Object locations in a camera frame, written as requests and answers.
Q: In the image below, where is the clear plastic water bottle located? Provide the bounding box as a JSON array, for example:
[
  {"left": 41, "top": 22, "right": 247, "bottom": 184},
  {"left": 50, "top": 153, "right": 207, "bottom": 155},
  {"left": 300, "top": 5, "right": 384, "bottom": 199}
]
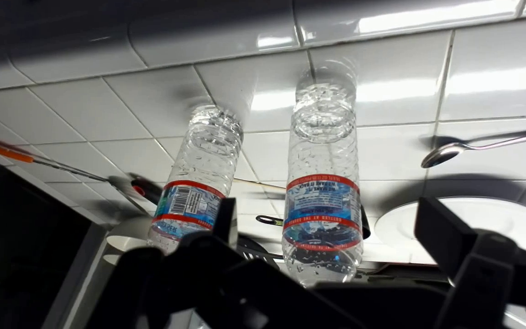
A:
[
  {"left": 282, "top": 58, "right": 364, "bottom": 289},
  {"left": 148, "top": 100, "right": 245, "bottom": 254}
]

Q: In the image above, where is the white round plate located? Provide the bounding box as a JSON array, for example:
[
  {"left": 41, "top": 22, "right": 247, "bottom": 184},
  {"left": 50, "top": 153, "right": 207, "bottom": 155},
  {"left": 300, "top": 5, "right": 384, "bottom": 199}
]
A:
[{"left": 375, "top": 195, "right": 526, "bottom": 267}]

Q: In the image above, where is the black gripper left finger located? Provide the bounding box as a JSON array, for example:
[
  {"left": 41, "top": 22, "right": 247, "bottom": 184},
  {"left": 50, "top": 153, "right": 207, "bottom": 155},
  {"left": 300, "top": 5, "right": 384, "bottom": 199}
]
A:
[{"left": 86, "top": 195, "right": 369, "bottom": 329}]

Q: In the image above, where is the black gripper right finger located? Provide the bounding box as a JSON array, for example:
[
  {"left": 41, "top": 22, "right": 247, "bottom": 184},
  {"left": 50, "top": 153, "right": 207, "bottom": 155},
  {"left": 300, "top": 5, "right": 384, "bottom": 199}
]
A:
[{"left": 413, "top": 195, "right": 526, "bottom": 329}]

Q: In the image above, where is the orange handled white spatula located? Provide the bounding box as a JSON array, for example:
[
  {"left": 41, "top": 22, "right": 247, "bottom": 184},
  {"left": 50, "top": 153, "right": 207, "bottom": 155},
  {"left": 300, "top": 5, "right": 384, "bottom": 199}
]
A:
[{"left": 0, "top": 130, "right": 136, "bottom": 197}]

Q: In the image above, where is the metal spoon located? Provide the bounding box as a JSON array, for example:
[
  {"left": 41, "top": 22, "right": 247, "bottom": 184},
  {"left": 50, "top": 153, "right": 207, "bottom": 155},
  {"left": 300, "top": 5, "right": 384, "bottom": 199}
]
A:
[{"left": 421, "top": 124, "right": 526, "bottom": 170}]

